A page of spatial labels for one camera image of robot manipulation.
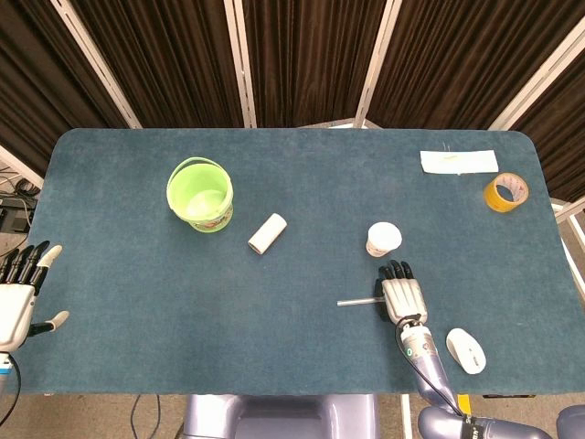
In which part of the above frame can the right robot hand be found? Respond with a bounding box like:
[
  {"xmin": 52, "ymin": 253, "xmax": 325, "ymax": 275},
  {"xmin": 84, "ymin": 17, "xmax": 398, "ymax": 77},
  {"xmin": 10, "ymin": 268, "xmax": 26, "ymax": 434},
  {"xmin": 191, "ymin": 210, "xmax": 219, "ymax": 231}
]
[{"xmin": 374, "ymin": 259, "xmax": 430, "ymax": 327}]

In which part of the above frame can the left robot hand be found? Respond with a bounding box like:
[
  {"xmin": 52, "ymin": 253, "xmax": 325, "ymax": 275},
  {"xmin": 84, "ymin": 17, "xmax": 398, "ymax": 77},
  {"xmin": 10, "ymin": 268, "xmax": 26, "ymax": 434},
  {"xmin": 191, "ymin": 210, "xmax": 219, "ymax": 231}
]
[{"xmin": 0, "ymin": 241, "xmax": 71, "ymax": 353}]

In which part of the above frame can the transparent straw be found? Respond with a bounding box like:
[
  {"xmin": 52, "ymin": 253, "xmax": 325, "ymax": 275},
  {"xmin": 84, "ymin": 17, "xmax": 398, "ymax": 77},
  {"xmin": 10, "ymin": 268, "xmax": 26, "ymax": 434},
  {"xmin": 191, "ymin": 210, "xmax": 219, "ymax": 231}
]
[{"xmin": 336, "ymin": 296, "xmax": 386, "ymax": 307}]

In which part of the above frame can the small white cup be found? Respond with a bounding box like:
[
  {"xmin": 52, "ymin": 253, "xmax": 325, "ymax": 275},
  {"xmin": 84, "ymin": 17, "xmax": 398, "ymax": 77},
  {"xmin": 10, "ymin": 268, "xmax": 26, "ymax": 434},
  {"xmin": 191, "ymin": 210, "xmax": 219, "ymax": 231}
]
[{"xmin": 365, "ymin": 220, "xmax": 404, "ymax": 260}]

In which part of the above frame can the white computer mouse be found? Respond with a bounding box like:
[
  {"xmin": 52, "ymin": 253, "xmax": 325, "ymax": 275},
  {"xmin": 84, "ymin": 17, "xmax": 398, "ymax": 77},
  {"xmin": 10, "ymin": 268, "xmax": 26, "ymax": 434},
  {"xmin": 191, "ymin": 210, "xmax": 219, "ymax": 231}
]
[{"xmin": 445, "ymin": 327, "xmax": 488, "ymax": 376}]

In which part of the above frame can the black equipment box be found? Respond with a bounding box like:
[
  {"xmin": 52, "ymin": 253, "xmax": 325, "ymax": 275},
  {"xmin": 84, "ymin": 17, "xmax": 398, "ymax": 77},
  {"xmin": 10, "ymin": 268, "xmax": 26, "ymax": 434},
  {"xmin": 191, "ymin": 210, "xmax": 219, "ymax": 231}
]
[{"xmin": 0, "ymin": 194, "xmax": 39, "ymax": 235}]

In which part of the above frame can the blue table mat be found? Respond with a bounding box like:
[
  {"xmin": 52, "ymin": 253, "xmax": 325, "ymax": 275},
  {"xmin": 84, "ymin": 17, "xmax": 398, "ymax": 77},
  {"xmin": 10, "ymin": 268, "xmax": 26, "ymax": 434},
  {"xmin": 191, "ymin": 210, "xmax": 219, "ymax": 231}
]
[{"xmin": 4, "ymin": 127, "xmax": 581, "ymax": 397}]

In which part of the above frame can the yellow tape roll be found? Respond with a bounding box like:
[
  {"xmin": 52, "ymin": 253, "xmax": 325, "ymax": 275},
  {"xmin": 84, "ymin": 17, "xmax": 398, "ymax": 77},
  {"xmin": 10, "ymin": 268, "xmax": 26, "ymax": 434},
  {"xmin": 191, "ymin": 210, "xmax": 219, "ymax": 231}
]
[{"xmin": 483, "ymin": 171, "xmax": 531, "ymax": 215}]

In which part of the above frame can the white paper sheet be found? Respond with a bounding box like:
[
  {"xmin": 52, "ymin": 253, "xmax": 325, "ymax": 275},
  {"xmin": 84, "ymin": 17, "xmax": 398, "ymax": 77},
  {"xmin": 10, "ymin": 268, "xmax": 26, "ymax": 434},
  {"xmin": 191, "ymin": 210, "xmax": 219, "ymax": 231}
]
[{"xmin": 419, "ymin": 148, "xmax": 500, "ymax": 176}]

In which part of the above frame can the white cardboard roll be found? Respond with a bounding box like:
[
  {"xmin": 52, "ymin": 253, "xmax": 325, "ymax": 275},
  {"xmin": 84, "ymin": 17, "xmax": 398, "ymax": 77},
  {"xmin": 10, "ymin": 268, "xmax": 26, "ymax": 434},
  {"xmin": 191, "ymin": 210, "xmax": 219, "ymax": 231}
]
[{"xmin": 247, "ymin": 212, "xmax": 289, "ymax": 256}]

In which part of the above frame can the lavender robot torso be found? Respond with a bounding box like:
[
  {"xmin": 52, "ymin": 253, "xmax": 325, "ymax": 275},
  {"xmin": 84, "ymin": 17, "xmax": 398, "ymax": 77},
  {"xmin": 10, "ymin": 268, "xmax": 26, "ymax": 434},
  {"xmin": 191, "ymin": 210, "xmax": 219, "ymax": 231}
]
[{"xmin": 181, "ymin": 392, "xmax": 381, "ymax": 439}]

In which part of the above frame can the green plastic bucket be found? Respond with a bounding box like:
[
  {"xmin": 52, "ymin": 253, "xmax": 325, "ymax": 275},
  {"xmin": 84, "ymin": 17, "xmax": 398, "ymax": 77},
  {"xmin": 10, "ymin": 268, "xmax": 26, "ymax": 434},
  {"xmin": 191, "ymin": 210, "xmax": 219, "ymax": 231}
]
[{"xmin": 165, "ymin": 155, "xmax": 236, "ymax": 234}]

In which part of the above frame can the brown curtain partition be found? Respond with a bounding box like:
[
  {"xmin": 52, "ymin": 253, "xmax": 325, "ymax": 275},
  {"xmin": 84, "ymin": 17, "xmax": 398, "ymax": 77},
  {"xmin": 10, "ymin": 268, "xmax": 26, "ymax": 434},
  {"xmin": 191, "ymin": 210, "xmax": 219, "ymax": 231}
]
[{"xmin": 0, "ymin": 0, "xmax": 585, "ymax": 205}]

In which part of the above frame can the black cable on floor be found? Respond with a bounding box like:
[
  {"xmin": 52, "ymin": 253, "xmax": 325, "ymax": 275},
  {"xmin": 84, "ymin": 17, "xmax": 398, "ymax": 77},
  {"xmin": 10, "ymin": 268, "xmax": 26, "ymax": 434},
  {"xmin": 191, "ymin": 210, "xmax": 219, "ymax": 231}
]
[{"xmin": 130, "ymin": 394, "xmax": 163, "ymax": 439}]

